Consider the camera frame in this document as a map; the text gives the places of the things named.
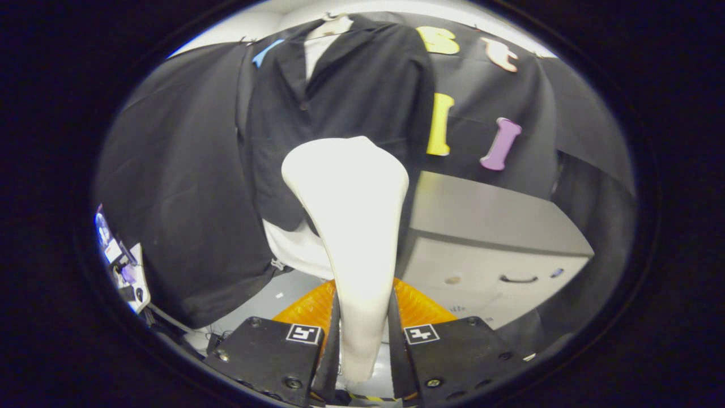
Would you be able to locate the grey cabinet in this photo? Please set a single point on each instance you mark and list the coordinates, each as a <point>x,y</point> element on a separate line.
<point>498,221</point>

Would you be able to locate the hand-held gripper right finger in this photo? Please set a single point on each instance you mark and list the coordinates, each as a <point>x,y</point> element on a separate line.
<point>459,357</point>

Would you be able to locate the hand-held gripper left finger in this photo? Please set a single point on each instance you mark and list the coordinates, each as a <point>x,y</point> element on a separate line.
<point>272,357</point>

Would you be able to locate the black suit jacket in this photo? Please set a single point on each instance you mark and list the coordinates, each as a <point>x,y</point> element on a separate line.
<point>362,90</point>

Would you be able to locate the black backdrop cloth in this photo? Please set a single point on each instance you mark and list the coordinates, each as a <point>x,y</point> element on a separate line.
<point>181,170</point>

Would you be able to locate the small black device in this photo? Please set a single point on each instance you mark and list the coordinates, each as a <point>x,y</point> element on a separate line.
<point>215,341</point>

